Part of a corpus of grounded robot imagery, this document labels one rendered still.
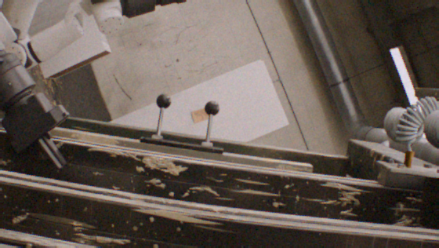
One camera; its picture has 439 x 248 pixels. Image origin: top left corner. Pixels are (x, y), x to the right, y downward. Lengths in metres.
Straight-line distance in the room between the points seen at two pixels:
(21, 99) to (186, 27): 8.69
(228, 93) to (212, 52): 4.44
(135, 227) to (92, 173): 0.42
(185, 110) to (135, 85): 4.51
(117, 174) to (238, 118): 4.19
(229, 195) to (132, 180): 0.16
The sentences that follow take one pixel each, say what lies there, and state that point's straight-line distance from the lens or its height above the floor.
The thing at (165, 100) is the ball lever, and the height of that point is 1.45.
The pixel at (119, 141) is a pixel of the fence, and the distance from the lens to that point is 1.53.
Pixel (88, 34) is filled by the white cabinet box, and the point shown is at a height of 0.61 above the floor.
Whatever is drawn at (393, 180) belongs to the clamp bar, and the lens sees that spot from 1.12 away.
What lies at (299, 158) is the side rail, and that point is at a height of 1.72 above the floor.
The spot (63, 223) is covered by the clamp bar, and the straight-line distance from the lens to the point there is 0.68.
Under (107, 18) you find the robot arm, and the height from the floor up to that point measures 1.40.
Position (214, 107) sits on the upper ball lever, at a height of 1.55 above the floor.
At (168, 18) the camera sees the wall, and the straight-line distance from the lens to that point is 9.72.
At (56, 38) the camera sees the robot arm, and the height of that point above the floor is 1.26.
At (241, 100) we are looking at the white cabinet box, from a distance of 5.23.
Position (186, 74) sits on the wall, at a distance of 9.64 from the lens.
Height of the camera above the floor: 1.56
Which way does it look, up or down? 1 degrees down
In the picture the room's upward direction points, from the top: 68 degrees clockwise
